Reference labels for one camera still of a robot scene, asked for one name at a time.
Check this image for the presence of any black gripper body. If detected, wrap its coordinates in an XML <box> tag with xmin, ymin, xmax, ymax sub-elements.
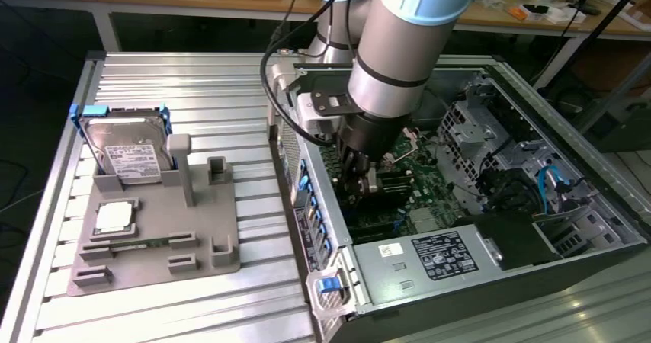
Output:
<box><xmin>337</xmin><ymin>111</ymin><xmax>410</xmax><ymax>158</ymax></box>

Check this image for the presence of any black RAM slot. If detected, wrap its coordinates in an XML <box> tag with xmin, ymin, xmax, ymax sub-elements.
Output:
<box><xmin>379</xmin><ymin>171</ymin><xmax>414</xmax><ymax>187</ymax></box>

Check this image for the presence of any metal socket cover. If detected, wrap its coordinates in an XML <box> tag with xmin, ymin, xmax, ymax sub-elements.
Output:
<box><xmin>386</xmin><ymin>127</ymin><xmax>425</xmax><ymax>162</ymax></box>

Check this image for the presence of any blue expansion card retainer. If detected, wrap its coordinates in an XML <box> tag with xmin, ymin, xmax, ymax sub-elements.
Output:
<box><xmin>298</xmin><ymin>159</ymin><xmax>335</xmax><ymax>253</ymax></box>

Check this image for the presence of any green Dell motherboard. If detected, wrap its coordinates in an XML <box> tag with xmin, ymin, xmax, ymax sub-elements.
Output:
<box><xmin>319</xmin><ymin>125</ymin><xmax>475</xmax><ymax>245</ymax></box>

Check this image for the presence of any silver chipset heatsink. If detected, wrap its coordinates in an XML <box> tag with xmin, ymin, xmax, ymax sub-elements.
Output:
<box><xmin>409</xmin><ymin>207</ymin><xmax>439</xmax><ymax>234</ymax></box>

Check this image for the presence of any silver perforated drive cage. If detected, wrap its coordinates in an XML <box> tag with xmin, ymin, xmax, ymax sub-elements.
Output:
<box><xmin>435</xmin><ymin>79</ymin><xmax>517</xmax><ymax>184</ymax></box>

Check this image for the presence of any grey power supply unit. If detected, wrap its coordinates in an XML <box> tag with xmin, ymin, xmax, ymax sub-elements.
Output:
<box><xmin>350</xmin><ymin>223</ymin><xmax>510</xmax><ymax>306</ymax></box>

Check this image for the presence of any silver disk bay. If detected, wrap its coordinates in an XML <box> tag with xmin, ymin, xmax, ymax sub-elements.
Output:
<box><xmin>507</xmin><ymin>140</ymin><xmax>598</xmax><ymax>222</ymax></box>

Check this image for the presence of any cluttered wooden desk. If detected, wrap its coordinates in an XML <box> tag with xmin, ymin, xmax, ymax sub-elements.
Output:
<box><xmin>453</xmin><ymin>0</ymin><xmax>651</xmax><ymax>88</ymax></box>

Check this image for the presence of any grey printed parts rack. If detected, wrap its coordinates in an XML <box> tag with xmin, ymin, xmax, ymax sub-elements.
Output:
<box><xmin>68</xmin><ymin>132</ymin><xmax>243</xmax><ymax>299</ymax></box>

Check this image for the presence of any orange and white object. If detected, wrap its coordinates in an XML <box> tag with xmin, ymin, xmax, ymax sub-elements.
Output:
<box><xmin>507</xmin><ymin>2</ymin><xmax>570</xmax><ymax>25</ymax></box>

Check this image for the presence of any green RAM stick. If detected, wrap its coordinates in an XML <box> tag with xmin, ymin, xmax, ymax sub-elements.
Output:
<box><xmin>108</xmin><ymin>239</ymin><xmax>174</xmax><ymax>251</ymax></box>

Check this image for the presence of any silver hard disk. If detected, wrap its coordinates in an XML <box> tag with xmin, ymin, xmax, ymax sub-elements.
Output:
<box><xmin>83</xmin><ymin>117</ymin><xmax>174</xmax><ymax>187</ymax></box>

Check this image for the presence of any black open PC case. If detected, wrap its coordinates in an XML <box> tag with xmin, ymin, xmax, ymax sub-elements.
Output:
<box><xmin>269</xmin><ymin>59</ymin><xmax>651</xmax><ymax>343</ymax></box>

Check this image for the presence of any silver CPU chip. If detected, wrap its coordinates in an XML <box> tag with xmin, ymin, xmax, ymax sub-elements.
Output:
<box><xmin>95</xmin><ymin>204</ymin><xmax>138</xmax><ymax>235</ymax></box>

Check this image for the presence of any blue disk caddy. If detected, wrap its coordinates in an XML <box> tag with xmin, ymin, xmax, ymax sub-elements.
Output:
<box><xmin>67</xmin><ymin>104</ymin><xmax>174</xmax><ymax>176</ymax></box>

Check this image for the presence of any black slanted pole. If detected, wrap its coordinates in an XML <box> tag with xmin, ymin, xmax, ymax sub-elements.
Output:
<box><xmin>587</xmin><ymin>0</ymin><xmax>641</xmax><ymax>43</ymax></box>

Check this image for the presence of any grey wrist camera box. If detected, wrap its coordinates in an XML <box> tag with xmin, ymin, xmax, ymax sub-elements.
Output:
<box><xmin>297</xmin><ymin>90</ymin><xmax>354</xmax><ymax>139</ymax></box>

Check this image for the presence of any grey case corner bracket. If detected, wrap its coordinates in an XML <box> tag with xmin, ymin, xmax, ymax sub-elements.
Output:
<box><xmin>269</xmin><ymin>63</ymin><xmax>301</xmax><ymax>93</ymax></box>

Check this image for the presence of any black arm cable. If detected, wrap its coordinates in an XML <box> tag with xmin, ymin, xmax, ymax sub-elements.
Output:
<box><xmin>259</xmin><ymin>0</ymin><xmax>358</xmax><ymax>149</ymax></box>

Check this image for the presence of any black power wire bundle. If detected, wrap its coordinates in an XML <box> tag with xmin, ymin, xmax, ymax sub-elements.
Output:
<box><xmin>478</xmin><ymin>167</ymin><xmax>541</xmax><ymax>216</ymax></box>

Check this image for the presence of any grey bracket with blue latch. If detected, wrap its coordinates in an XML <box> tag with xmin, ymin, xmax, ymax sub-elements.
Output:
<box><xmin>305</xmin><ymin>268</ymin><xmax>357</xmax><ymax>320</ymax></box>

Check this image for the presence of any blue data wire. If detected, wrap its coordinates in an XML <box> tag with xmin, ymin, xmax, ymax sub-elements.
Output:
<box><xmin>534</xmin><ymin>162</ymin><xmax>567</xmax><ymax>215</ymax></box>

